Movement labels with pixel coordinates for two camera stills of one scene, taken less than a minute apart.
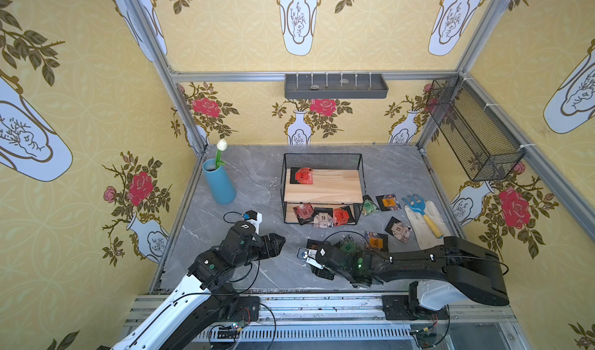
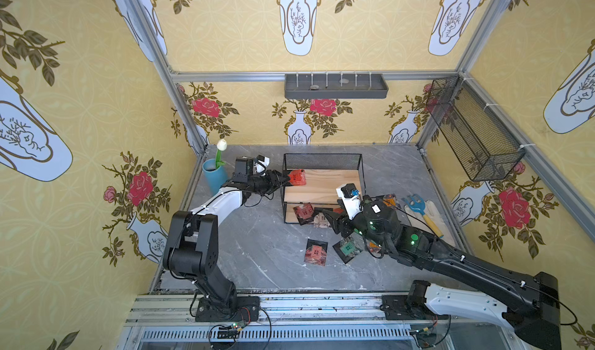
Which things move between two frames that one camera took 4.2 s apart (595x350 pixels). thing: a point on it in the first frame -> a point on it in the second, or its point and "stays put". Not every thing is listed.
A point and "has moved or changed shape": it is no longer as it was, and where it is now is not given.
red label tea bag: [301, 176] has moved or changed shape
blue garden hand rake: [416, 202] stays put
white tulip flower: [221, 145] stays put
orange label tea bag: [388, 202] stays put
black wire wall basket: [487, 146] stays put
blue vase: [221, 184] stays put
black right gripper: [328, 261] -> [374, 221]
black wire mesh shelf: [322, 189] stays put
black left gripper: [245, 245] -> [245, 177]
